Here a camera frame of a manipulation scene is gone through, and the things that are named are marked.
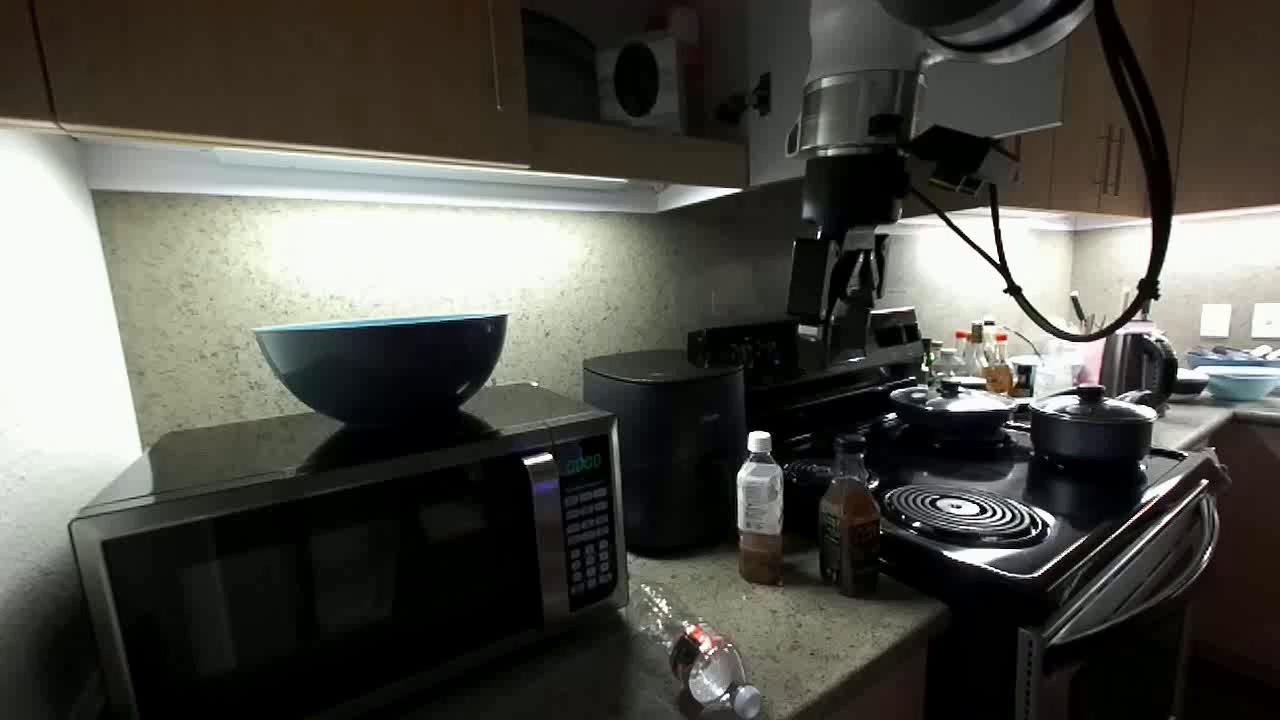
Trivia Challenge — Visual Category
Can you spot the cabinet door handle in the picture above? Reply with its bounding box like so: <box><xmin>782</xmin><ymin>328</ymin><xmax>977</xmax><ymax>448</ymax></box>
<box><xmin>1098</xmin><ymin>123</ymin><xmax>1128</xmax><ymax>197</ymax></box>

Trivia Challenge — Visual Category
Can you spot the wooden upper cabinet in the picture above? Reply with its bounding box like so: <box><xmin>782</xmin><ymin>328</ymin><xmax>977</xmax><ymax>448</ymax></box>
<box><xmin>0</xmin><ymin>0</ymin><xmax>753</xmax><ymax>193</ymax></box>

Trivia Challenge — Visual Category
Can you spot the clear plastic bottle red label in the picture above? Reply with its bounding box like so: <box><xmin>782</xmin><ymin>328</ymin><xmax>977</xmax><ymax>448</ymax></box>
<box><xmin>628</xmin><ymin>583</ymin><xmax>769</xmax><ymax>720</ymax></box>

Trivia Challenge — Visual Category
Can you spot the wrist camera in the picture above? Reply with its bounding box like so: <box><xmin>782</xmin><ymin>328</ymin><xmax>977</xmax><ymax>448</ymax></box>
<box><xmin>906</xmin><ymin>124</ymin><xmax>1023</xmax><ymax>197</ymax></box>

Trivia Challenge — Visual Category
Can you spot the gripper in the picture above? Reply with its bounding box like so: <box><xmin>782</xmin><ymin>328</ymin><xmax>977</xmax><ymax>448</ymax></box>
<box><xmin>787</xmin><ymin>148</ymin><xmax>909</xmax><ymax>363</ymax></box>

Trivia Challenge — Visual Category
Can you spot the light blue bowl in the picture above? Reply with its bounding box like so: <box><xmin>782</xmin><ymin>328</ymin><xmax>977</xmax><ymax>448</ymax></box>
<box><xmin>1203</xmin><ymin>366</ymin><xmax>1280</xmax><ymax>404</ymax></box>

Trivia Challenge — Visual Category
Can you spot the deep black pot with lid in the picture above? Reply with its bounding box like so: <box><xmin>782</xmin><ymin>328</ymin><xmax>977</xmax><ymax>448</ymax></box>
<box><xmin>1027</xmin><ymin>383</ymin><xmax>1161</xmax><ymax>467</ymax></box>

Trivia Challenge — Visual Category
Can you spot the white-label clear bottle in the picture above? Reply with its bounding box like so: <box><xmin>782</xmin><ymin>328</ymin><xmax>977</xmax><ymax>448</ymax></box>
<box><xmin>736</xmin><ymin>430</ymin><xmax>786</xmax><ymax>587</ymax></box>

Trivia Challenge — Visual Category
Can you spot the black electric stove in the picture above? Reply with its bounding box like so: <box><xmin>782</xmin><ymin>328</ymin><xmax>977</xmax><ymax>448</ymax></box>
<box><xmin>686</xmin><ymin>306</ymin><xmax>1233</xmax><ymax>720</ymax></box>

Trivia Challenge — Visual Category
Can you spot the row of wooden upper cabinets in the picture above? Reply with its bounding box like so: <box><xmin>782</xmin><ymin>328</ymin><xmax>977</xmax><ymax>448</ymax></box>
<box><xmin>990</xmin><ymin>0</ymin><xmax>1280</xmax><ymax>219</ymax></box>

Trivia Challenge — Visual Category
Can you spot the blue dish with items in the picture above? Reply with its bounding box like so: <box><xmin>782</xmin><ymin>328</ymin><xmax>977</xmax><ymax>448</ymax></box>
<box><xmin>1185</xmin><ymin>343</ymin><xmax>1280</xmax><ymax>370</ymax></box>

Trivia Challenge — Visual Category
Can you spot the microwave door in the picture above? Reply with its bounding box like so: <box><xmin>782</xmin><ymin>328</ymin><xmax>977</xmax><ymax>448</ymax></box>
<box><xmin>68</xmin><ymin>452</ymin><xmax>573</xmax><ymax>720</ymax></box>

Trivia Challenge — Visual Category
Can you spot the electric kettle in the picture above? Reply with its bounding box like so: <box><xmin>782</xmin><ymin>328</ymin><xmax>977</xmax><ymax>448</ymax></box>
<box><xmin>1099</xmin><ymin>320</ymin><xmax>1180</xmax><ymax>409</ymax></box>

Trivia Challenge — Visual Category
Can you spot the large blue bowl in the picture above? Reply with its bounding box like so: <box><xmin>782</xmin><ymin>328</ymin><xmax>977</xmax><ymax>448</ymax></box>
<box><xmin>251</xmin><ymin>312</ymin><xmax>510</xmax><ymax>427</ymax></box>

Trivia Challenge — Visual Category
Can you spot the oven door handle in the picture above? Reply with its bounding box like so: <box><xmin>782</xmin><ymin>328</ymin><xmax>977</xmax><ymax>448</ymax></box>
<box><xmin>1038</xmin><ymin>462</ymin><xmax>1229</xmax><ymax>646</ymax></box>

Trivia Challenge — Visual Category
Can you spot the black microwave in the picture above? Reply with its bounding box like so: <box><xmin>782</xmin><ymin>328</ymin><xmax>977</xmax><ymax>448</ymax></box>
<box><xmin>67</xmin><ymin>382</ymin><xmax>632</xmax><ymax>720</ymax></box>

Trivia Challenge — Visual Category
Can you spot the under-cabinet light strip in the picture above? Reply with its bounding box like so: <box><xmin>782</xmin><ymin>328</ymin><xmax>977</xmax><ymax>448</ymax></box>
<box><xmin>208</xmin><ymin>146</ymin><xmax>633</xmax><ymax>189</ymax></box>

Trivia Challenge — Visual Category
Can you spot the dark brown sauce bottle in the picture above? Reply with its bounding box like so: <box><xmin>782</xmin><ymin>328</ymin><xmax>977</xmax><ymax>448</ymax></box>
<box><xmin>817</xmin><ymin>433</ymin><xmax>883</xmax><ymax>599</ymax></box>

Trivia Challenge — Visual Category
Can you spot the black air fryer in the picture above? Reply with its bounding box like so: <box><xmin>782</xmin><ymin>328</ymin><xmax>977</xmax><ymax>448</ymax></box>
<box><xmin>582</xmin><ymin>349</ymin><xmax>749</xmax><ymax>556</ymax></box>

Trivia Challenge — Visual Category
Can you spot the coil stove burner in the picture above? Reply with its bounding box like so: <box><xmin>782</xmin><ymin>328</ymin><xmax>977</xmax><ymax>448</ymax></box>
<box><xmin>879</xmin><ymin>483</ymin><xmax>1055</xmax><ymax>549</ymax></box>

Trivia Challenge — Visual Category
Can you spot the shallow black pan with lid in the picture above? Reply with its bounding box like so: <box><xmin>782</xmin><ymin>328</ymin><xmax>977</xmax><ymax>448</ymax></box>
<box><xmin>889</xmin><ymin>379</ymin><xmax>1019</xmax><ymax>442</ymax></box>

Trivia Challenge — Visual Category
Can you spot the pink utensil holder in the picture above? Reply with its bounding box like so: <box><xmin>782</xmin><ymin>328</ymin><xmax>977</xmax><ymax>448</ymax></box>
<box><xmin>1072</xmin><ymin>334</ymin><xmax>1107</xmax><ymax>387</ymax></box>

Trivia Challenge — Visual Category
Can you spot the white tissue box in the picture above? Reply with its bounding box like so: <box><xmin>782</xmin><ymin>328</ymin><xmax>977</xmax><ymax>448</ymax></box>
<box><xmin>596</xmin><ymin>33</ymin><xmax>693</xmax><ymax>136</ymax></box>

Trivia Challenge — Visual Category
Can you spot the silver microwave door handle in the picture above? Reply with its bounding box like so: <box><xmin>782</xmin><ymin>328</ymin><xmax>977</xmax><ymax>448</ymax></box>
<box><xmin>521</xmin><ymin>451</ymin><xmax>572</xmax><ymax>630</ymax></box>

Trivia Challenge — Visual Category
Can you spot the row of condiment bottles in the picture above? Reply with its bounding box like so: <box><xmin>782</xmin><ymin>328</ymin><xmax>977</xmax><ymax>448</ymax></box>
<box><xmin>919</xmin><ymin>317</ymin><xmax>1018</xmax><ymax>397</ymax></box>

